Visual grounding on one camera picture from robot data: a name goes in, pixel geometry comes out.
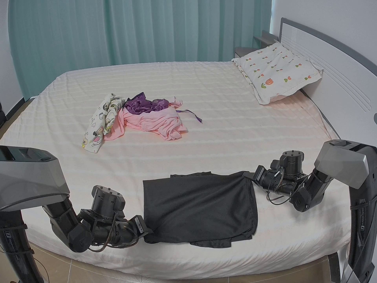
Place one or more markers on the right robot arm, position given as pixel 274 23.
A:
pixel 344 164

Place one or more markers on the grey bedside table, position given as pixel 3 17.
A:
pixel 265 38

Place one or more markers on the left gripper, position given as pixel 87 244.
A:
pixel 129 231

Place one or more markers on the black garment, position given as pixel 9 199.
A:
pixel 200 205

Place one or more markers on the white printed garment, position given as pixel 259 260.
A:
pixel 97 128

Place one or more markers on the bed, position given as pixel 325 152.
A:
pixel 221 122

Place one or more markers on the blue-green curtain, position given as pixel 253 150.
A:
pixel 132 25

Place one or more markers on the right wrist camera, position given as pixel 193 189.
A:
pixel 276 164

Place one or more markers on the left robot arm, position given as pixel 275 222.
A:
pixel 32 172

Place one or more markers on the pink garment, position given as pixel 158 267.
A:
pixel 159 122

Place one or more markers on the white printed pillow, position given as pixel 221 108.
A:
pixel 276 69

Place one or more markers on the purple garment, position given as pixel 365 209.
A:
pixel 140 105

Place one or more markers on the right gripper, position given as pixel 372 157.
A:
pixel 269 180

